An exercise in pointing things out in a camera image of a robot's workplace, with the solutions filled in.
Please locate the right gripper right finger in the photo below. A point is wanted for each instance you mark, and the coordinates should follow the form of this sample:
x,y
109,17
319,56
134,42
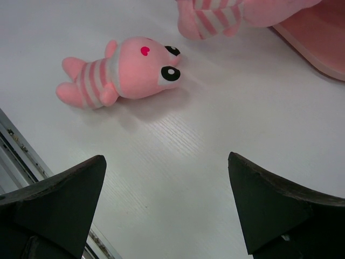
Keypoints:
x,y
282,219

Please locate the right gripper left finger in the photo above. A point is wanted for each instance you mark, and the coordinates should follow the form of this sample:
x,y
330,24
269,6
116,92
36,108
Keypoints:
x,y
52,218

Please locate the pink plush with face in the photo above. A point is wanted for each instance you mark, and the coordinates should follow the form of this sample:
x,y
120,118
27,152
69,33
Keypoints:
x,y
136,68

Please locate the pink striped plush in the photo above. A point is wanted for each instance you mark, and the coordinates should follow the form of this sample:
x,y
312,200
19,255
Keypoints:
x,y
203,19

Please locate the pink three-tier shelf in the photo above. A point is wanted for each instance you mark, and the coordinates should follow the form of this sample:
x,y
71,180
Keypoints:
x,y
317,34

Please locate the aluminium rail frame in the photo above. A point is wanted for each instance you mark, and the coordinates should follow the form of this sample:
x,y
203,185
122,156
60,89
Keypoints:
x,y
21,167

